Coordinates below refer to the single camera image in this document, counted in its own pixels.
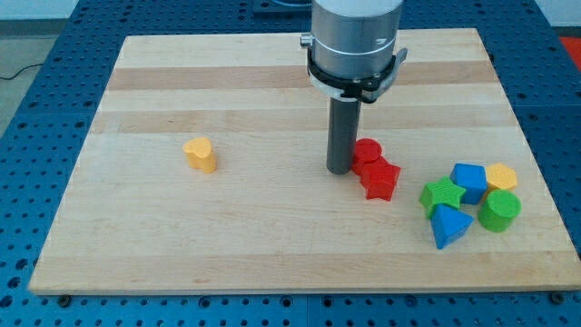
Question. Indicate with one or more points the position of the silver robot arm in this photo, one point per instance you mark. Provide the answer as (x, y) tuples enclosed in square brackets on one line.
[(350, 48)]

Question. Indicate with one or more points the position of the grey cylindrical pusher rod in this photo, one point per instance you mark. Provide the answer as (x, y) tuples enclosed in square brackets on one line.
[(342, 135)]

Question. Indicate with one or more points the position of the red cylinder block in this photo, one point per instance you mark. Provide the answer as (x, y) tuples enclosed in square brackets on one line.
[(366, 151)]

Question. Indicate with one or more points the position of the red star block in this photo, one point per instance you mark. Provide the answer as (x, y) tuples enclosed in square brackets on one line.
[(380, 179)]

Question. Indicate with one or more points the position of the yellow heart block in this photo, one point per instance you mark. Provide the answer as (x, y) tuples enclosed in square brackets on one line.
[(199, 154)]

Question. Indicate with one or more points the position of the green star block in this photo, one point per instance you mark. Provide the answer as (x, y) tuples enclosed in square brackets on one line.
[(443, 191)]

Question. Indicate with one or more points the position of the blue triangle block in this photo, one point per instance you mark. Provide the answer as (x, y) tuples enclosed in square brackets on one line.
[(449, 225)]

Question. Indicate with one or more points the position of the blue cube block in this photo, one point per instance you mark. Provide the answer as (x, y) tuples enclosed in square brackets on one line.
[(472, 178)]

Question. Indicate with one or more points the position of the yellow hexagon block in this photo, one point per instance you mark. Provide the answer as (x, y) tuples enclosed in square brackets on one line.
[(500, 176)]

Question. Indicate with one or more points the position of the green cylinder block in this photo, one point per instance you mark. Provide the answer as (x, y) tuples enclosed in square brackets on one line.
[(499, 210)]

